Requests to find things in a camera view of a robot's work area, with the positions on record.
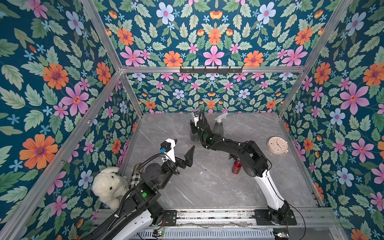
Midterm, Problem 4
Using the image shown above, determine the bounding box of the smoky spray bottle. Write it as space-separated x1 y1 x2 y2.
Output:
213 121 224 137
190 130 201 142

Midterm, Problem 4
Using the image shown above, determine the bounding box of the red can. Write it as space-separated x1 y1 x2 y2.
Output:
232 160 243 175

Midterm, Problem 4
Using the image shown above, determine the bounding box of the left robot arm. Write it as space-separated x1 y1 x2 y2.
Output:
84 146 195 240

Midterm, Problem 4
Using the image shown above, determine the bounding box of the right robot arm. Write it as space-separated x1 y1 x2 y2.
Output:
190 111 291 225

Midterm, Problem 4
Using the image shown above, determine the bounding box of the plaid cylinder pouch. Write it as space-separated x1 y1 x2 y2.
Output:
129 164 144 189

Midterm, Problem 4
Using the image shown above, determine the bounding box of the white plush dog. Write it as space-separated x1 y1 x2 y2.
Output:
92 167 129 210

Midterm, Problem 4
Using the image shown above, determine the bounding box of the pink round clock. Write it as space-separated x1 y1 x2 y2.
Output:
267 137 289 155

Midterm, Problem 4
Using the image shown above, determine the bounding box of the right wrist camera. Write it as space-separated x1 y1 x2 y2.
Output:
192 111 200 127

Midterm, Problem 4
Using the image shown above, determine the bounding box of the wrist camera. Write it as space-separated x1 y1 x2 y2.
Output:
160 139 177 163
192 111 200 127

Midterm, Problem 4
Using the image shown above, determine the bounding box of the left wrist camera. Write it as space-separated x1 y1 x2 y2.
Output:
160 139 177 163

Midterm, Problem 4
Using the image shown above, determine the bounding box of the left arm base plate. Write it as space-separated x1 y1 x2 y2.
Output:
152 210 178 227

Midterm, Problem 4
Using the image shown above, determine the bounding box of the black hook rail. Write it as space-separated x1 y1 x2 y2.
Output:
179 66 243 75

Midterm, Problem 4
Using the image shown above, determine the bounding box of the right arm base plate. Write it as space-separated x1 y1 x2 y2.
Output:
252 209 297 226

